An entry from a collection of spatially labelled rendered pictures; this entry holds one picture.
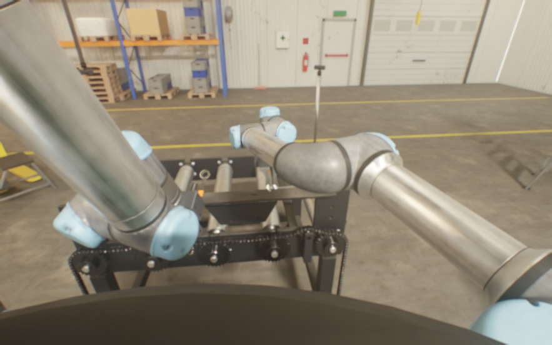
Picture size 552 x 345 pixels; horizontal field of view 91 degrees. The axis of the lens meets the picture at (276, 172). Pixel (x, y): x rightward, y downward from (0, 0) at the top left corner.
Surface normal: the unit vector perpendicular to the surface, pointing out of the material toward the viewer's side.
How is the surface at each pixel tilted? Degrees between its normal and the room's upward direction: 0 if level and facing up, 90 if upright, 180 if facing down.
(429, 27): 90
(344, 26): 90
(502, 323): 7
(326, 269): 90
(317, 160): 51
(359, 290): 0
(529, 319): 8
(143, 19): 90
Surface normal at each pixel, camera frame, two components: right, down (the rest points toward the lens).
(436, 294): 0.00, -0.89
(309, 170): -0.38, 0.13
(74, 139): 0.65, 0.49
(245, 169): 0.11, 0.46
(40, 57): 0.94, 0.13
